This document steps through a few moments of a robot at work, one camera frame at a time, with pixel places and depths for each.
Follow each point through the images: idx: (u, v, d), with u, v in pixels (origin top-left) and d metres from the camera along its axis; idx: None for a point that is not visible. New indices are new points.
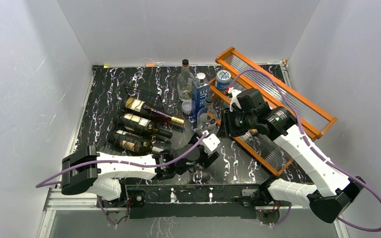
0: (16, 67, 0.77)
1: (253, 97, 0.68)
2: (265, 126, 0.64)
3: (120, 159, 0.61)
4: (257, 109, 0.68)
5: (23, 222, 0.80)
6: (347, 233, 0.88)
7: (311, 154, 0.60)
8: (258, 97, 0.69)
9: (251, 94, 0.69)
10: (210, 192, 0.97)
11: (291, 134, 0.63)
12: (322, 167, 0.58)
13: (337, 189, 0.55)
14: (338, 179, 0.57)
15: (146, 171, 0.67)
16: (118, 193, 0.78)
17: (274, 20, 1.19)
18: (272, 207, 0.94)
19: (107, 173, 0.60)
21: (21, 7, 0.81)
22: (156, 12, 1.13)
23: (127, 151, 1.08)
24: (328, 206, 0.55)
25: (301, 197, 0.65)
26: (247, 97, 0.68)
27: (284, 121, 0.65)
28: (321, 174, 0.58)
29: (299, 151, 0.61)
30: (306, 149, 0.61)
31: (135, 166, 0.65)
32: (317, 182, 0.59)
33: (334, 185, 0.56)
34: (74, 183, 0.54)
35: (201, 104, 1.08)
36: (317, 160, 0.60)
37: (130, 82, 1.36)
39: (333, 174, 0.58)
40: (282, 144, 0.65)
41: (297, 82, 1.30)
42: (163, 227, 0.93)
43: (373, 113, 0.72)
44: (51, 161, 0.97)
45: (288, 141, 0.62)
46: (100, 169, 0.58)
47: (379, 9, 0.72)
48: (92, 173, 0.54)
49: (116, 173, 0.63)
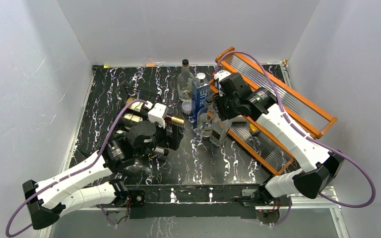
0: (16, 67, 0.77)
1: (234, 80, 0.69)
2: (247, 106, 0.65)
3: (59, 181, 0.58)
4: (238, 91, 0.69)
5: (24, 222, 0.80)
6: (348, 234, 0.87)
7: (291, 130, 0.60)
8: (239, 80, 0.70)
9: (232, 77, 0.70)
10: (210, 192, 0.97)
11: (272, 113, 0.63)
12: (302, 142, 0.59)
13: (317, 163, 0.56)
14: (318, 152, 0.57)
15: (95, 172, 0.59)
16: (112, 195, 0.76)
17: (274, 20, 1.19)
18: (272, 207, 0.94)
19: (55, 197, 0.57)
21: (21, 7, 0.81)
22: (156, 12, 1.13)
23: None
24: (311, 182, 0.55)
25: (291, 182, 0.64)
26: (229, 80, 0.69)
27: (265, 101, 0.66)
28: (302, 149, 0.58)
29: (280, 128, 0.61)
30: (285, 125, 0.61)
31: (79, 175, 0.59)
32: (299, 158, 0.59)
33: (314, 159, 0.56)
34: (34, 223, 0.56)
35: (201, 104, 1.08)
36: (297, 137, 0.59)
37: (130, 82, 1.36)
39: (313, 148, 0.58)
40: (264, 123, 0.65)
41: (297, 82, 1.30)
42: (163, 227, 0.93)
43: (374, 112, 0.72)
44: (51, 161, 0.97)
45: (268, 119, 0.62)
46: (43, 199, 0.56)
47: (379, 9, 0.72)
48: (35, 208, 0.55)
49: (69, 191, 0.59)
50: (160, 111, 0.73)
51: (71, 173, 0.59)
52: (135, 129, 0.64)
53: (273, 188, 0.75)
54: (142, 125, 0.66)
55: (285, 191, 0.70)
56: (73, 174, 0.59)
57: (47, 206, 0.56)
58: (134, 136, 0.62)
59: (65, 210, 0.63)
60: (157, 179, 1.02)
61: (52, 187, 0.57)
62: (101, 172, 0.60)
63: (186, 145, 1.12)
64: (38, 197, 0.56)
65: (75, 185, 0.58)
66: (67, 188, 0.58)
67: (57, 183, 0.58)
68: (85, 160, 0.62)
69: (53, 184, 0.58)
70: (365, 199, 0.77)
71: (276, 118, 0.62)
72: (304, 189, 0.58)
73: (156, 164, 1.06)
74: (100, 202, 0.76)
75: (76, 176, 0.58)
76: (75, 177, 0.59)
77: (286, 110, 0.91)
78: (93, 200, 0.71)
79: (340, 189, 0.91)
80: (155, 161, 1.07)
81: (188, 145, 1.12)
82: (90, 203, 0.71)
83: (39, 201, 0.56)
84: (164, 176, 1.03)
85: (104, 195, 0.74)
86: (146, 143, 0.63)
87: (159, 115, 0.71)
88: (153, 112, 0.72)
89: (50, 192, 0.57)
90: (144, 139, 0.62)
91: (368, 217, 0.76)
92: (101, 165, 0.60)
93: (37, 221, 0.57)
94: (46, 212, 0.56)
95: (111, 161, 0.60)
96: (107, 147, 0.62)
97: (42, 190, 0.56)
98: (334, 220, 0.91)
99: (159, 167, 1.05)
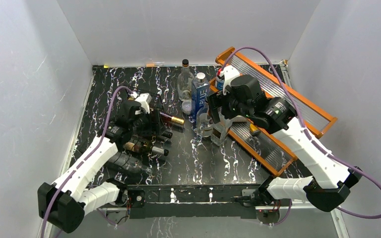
0: (16, 67, 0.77)
1: (251, 87, 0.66)
2: (264, 119, 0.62)
3: (77, 169, 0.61)
4: (254, 99, 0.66)
5: (24, 221, 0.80)
6: (348, 234, 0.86)
7: (311, 146, 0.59)
8: (256, 87, 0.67)
9: (249, 84, 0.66)
10: (210, 192, 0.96)
11: (291, 125, 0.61)
12: (325, 161, 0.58)
13: (338, 182, 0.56)
14: (339, 170, 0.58)
15: (105, 150, 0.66)
16: (116, 188, 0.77)
17: (274, 20, 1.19)
18: (272, 207, 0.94)
19: (79, 185, 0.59)
21: (21, 7, 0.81)
22: (156, 11, 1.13)
23: (127, 152, 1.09)
24: (330, 198, 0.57)
25: (303, 191, 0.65)
26: (245, 87, 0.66)
27: (284, 114, 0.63)
28: (323, 167, 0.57)
29: (302, 145, 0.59)
30: (307, 142, 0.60)
31: (92, 159, 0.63)
32: (318, 175, 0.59)
33: (336, 178, 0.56)
34: (67, 219, 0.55)
35: (201, 104, 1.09)
36: (318, 154, 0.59)
37: (130, 82, 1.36)
39: (334, 166, 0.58)
40: (281, 137, 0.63)
41: (297, 82, 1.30)
42: (163, 227, 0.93)
43: (374, 112, 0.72)
44: (51, 161, 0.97)
45: (289, 135, 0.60)
46: (70, 190, 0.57)
47: (379, 9, 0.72)
48: (67, 199, 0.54)
49: (88, 177, 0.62)
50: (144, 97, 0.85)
51: (84, 158, 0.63)
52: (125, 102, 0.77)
53: (280, 194, 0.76)
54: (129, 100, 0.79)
55: (293, 197, 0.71)
56: (87, 158, 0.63)
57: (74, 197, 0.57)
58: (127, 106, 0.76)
59: (87, 208, 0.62)
60: (157, 179, 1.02)
61: (73, 177, 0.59)
62: (111, 148, 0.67)
63: (186, 145, 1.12)
64: (63, 192, 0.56)
65: (93, 167, 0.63)
66: (87, 172, 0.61)
67: (75, 171, 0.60)
68: (90, 146, 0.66)
69: (72, 174, 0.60)
70: (364, 199, 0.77)
71: (296, 133, 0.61)
72: (320, 203, 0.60)
73: (156, 164, 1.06)
74: (109, 200, 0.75)
75: (90, 159, 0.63)
76: (90, 160, 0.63)
77: None
78: (104, 197, 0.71)
79: None
80: (155, 161, 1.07)
81: (188, 145, 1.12)
82: (101, 202, 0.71)
83: (67, 193, 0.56)
84: (164, 176, 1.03)
85: (111, 190, 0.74)
86: (135, 115, 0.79)
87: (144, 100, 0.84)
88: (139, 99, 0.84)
89: (73, 181, 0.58)
90: (135, 110, 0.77)
91: (368, 218, 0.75)
92: (108, 143, 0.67)
93: (69, 218, 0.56)
94: (76, 204, 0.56)
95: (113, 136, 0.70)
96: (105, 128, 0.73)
97: (65, 181, 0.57)
98: (335, 220, 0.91)
99: (159, 167, 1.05)
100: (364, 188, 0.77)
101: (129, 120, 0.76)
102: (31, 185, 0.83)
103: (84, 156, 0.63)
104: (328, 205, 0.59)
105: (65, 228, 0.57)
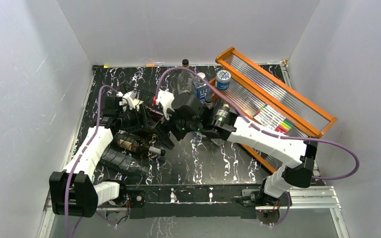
0: (16, 67, 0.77)
1: (192, 104, 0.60)
2: (214, 131, 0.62)
3: (82, 153, 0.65)
4: (198, 114, 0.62)
5: (24, 222, 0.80)
6: (348, 234, 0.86)
7: (263, 136, 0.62)
8: (196, 101, 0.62)
9: (189, 102, 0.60)
10: (210, 192, 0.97)
11: (240, 127, 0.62)
12: (280, 143, 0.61)
13: (300, 156, 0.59)
14: (295, 147, 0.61)
15: (103, 135, 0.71)
16: (116, 184, 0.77)
17: (274, 20, 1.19)
18: (272, 207, 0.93)
19: (89, 166, 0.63)
21: (21, 7, 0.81)
22: (156, 11, 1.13)
23: (127, 152, 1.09)
24: (303, 176, 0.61)
25: (284, 180, 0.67)
26: (186, 106, 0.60)
27: (227, 118, 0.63)
28: (282, 150, 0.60)
29: (255, 139, 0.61)
30: (258, 133, 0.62)
31: (94, 144, 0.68)
32: (283, 157, 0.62)
33: (296, 154, 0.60)
34: (87, 201, 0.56)
35: None
36: (272, 140, 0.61)
37: (130, 82, 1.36)
39: (290, 145, 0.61)
40: (237, 140, 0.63)
41: (297, 82, 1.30)
42: (163, 227, 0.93)
43: (374, 112, 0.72)
44: (51, 161, 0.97)
45: (240, 135, 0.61)
46: (83, 170, 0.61)
47: (379, 9, 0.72)
48: (82, 177, 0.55)
49: (95, 160, 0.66)
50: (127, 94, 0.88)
51: (87, 143, 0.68)
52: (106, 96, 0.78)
53: (271, 191, 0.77)
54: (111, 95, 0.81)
55: (284, 189, 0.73)
56: (89, 144, 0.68)
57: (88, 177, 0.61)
58: (111, 98, 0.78)
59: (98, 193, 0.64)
60: (157, 179, 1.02)
61: (81, 159, 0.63)
62: (108, 133, 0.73)
63: (186, 145, 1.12)
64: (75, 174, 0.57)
65: (97, 149, 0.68)
66: (93, 154, 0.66)
67: (82, 155, 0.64)
68: (87, 135, 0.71)
69: (80, 158, 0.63)
70: (364, 200, 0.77)
71: (245, 129, 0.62)
72: (299, 183, 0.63)
73: (156, 164, 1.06)
74: (112, 196, 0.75)
75: (92, 144, 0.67)
76: (92, 145, 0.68)
77: (286, 111, 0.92)
78: (108, 191, 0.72)
79: (341, 189, 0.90)
80: (155, 161, 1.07)
81: (188, 145, 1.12)
82: (106, 197, 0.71)
83: (80, 173, 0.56)
84: (164, 176, 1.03)
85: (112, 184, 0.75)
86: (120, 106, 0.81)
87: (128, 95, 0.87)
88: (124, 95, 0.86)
89: (83, 163, 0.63)
90: (118, 101, 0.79)
91: (368, 218, 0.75)
92: (104, 129, 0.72)
93: (88, 200, 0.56)
94: (90, 183, 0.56)
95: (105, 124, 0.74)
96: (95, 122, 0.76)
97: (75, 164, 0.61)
98: (335, 220, 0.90)
99: (159, 167, 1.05)
100: (361, 183, 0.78)
101: (115, 111, 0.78)
102: (31, 185, 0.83)
103: (86, 142, 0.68)
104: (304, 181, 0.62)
105: (86, 211, 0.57)
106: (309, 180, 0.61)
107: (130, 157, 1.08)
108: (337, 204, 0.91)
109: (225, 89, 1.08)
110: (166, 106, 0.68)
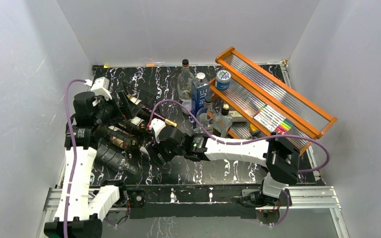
0: (16, 67, 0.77)
1: (175, 135, 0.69)
2: (195, 155, 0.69)
3: (69, 193, 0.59)
4: (182, 143, 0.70)
5: (24, 222, 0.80)
6: (348, 234, 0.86)
7: (228, 147, 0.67)
8: (178, 132, 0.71)
9: (172, 134, 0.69)
10: (210, 192, 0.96)
11: (209, 146, 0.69)
12: (243, 148, 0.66)
13: (263, 154, 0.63)
14: (258, 146, 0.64)
15: (85, 161, 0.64)
16: (115, 187, 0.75)
17: (274, 20, 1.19)
18: (272, 207, 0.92)
19: (82, 205, 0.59)
21: (21, 7, 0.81)
22: (156, 12, 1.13)
23: (127, 152, 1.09)
24: (279, 173, 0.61)
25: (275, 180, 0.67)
26: (170, 138, 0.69)
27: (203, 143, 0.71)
28: (247, 153, 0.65)
29: (223, 152, 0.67)
30: (224, 146, 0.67)
31: (77, 177, 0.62)
32: (253, 159, 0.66)
33: (260, 153, 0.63)
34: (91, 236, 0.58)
35: (201, 103, 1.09)
36: (236, 148, 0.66)
37: (130, 82, 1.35)
39: (254, 147, 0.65)
40: (216, 156, 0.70)
41: (297, 82, 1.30)
42: (163, 227, 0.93)
43: (374, 112, 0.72)
44: (50, 162, 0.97)
45: (210, 153, 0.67)
46: (77, 214, 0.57)
47: (378, 9, 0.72)
48: (79, 224, 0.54)
49: (85, 193, 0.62)
50: (99, 83, 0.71)
51: (70, 179, 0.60)
52: (76, 100, 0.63)
53: (269, 191, 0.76)
54: (79, 93, 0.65)
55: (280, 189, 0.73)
56: (72, 179, 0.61)
57: (84, 218, 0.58)
58: (83, 104, 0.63)
59: (100, 216, 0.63)
60: (157, 179, 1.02)
61: (71, 202, 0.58)
62: (90, 155, 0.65)
63: None
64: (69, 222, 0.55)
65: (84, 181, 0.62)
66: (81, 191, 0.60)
67: (69, 196, 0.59)
68: (67, 163, 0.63)
69: (69, 200, 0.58)
70: (364, 200, 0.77)
71: (214, 147, 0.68)
72: (286, 180, 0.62)
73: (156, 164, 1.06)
74: (113, 200, 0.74)
75: (76, 178, 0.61)
76: (75, 178, 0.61)
77: (286, 111, 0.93)
78: (109, 200, 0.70)
79: (340, 190, 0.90)
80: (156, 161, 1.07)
81: None
82: (108, 205, 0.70)
83: (76, 221, 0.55)
84: (164, 176, 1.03)
85: (112, 190, 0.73)
86: (95, 107, 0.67)
87: (101, 86, 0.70)
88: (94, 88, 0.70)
89: (74, 205, 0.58)
90: (92, 102, 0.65)
91: (368, 218, 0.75)
92: (84, 151, 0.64)
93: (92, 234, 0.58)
94: (88, 222, 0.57)
95: (84, 139, 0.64)
96: (69, 136, 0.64)
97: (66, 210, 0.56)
98: (335, 220, 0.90)
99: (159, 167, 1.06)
100: (361, 183, 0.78)
101: (91, 115, 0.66)
102: (30, 185, 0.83)
103: (69, 178, 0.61)
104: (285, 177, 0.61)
105: None
106: (289, 174, 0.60)
107: (130, 157, 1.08)
108: (337, 204, 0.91)
109: (225, 89, 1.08)
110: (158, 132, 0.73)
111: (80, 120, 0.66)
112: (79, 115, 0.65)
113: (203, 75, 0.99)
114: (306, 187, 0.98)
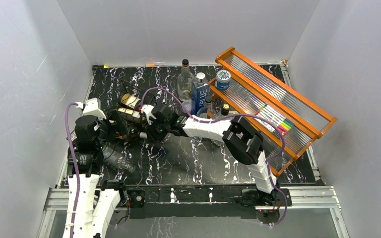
0: (15, 67, 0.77)
1: (162, 111, 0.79)
2: (176, 130, 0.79)
3: (73, 223, 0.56)
4: (168, 119, 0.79)
5: (24, 222, 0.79)
6: (348, 234, 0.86)
7: (201, 124, 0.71)
8: (166, 109, 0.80)
9: (161, 109, 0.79)
10: (210, 192, 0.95)
11: (187, 122, 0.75)
12: (210, 126, 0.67)
13: (222, 131, 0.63)
14: (222, 124, 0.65)
15: (88, 189, 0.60)
16: (115, 191, 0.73)
17: (274, 20, 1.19)
18: (272, 207, 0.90)
19: (86, 233, 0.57)
21: (21, 6, 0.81)
22: (156, 11, 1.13)
23: (127, 152, 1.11)
24: (236, 152, 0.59)
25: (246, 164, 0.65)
26: (158, 112, 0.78)
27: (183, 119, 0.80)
28: (211, 130, 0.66)
29: (196, 128, 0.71)
30: (198, 123, 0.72)
31: (82, 206, 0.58)
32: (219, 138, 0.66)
33: (221, 130, 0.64)
34: None
35: (200, 104, 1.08)
36: (206, 125, 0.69)
37: (130, 82, 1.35)
39: (219, 125, 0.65)
40: (193, 133, 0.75)
41: (297, 82, 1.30)
42: (163, 227, 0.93)
43: (374, 112, 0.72)
44: (50, 162, 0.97)
45: (186, 128, 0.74)
46: None
47: (378, 10, 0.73)
48: None
49: (89, 219, 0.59)
50: (94, 105, 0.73)
51: (73, 208, 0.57)
52: (78, 126, 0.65)
53: (261, 186, 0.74)
54: (79, 119, 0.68)
55: (265, 180, 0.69)
56: (76, 208, 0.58)
57: None
58: (84, 130, 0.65)
59: (102, 234, 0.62)
60: (157, 179, 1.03)
61: (76, 231, 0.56)
62: (92, 182, 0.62)
63: (186, 145, 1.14)
64: None
65: (88, 209, 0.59)
66: (85, 219, 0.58)
67: (74, 226, 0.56)
68: (69, 191, 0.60)
69: (73, 230, 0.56)
70: (365, 200, 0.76)
71: (190, 124, 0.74)
72: (244, 160, 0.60)
73: (156, 164, 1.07)
74: (114, 205, 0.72)
75: (80, 207, 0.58)
76: (79, 207, 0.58)
77: (286, 111, 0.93)
78: (110, 208, 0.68)
79: (340, 189, 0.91)
80: (155, 161, 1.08)
81: (188, 145, 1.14)
82: (110, 214, 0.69)
83: None
84: (164, 176, 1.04)
85: (112, 196, 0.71)
86: (95, 131, 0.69)
87: (96, 107, 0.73)
88: (88, 110, 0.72)
89: (79, 234, 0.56)
90: (93, 127, 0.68)
91: (369, 218, 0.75)
92: (86, 179, 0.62)
93: None
94: None
95: (86, 166, 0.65)
96: (71, 164, 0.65)
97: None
98: (335, 220, 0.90)
99: (159, 167, 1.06)
100: (362, 183, 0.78)
101: (92, 140, 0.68)
102: (30, 185, 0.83)
103: (72, 206, 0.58)
104: (243, 157, 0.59)
105: None
106: (245, 153, 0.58)
107: (130, 157, 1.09)
108: (337, 204, 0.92)
109: (225, 89, 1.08)
110: (150, 114, 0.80)
111: (82, 145, 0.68)
112: (81, 140, 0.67)
113: (203, 75, 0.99)
114: (306, 187, 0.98)
